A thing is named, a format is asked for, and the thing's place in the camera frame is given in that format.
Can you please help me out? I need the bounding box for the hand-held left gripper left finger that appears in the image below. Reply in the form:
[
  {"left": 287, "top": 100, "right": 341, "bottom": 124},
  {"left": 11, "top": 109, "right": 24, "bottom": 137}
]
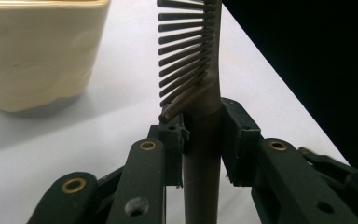
[{"left": 148, "top": 112, "right": 190, "bottom": 188}]

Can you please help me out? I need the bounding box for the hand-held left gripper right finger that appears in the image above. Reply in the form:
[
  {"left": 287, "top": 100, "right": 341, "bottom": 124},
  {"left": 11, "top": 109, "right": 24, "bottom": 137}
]
[{"left": 220, "top": 97, "right": 264, "bottom": 188}]

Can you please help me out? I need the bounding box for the dark brown comb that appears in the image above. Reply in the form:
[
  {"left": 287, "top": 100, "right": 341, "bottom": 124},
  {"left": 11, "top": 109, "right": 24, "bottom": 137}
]
[{"left": 156, "top": 0, "right": 224, "bottom": 224}]

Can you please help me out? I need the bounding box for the cream square cup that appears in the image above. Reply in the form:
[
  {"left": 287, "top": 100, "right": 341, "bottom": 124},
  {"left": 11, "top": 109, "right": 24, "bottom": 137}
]
[{"left": 0, "top": 0, "right": 112, "bottom": 113}]

